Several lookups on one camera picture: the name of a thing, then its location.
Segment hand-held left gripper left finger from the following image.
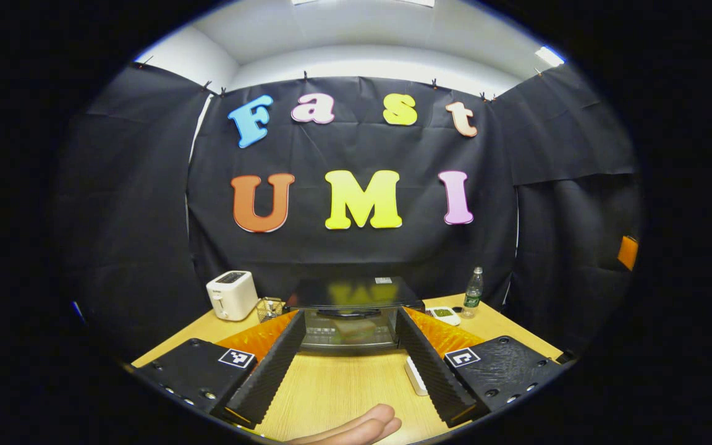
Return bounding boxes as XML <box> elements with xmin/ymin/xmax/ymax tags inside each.
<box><xmin>132</xmin><ymin>309</ymin><xmax>307</xmax><ymax>426</ymax></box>

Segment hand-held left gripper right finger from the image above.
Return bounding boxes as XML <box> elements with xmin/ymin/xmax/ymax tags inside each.
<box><xmin>396</xmin><ymin>307</ymin><xmax>565</xmax><ymax>428</ymax></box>

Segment black electric oven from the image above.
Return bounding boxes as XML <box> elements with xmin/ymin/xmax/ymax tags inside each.
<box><xmin>288</xmin><ymin>276</ymin><xmax>426</xmax><ymax>354</ymax></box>

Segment small white dish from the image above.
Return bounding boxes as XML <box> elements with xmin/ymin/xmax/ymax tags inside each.
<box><xmin>404</xmin><ymin>355</ymin><xmax>430</xmax><ymax>397</ymax></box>

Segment white divided snack dish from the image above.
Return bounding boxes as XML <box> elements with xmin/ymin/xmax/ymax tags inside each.
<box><xmin>425</xmin><ymin>306</ymin><xmax>462</xmax><ymax>327</ymax></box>

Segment white toaster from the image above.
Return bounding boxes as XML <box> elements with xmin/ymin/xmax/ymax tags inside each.
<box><xmin>206</xmin><ymin>271</ymin><xmax>260</xmax><ymax>321</ymax></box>

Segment clear plastic water bottle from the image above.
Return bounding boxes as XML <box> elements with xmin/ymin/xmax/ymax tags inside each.
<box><xmin>462</xmin><ymin>267</ymin><xmax>485</xmax><ymax>320</ymax></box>

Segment black backdrop cloth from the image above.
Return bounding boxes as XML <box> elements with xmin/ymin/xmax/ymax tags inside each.
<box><xmin>53</xmin><ymin>62</ymin><xmax>641</xmax><ymax>359</ymax></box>

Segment small ceiling light panel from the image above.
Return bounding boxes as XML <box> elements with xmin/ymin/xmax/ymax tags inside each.
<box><xmin>535</xmin><ymin>46</ymin><xmax>566</xmax><ymax>68</ymax></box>

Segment metal wire basket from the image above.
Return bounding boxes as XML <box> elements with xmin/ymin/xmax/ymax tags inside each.
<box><xmin>256</xmin><ymin>297</ymin><xmax>289</xmax><ymax>324</ymax></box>

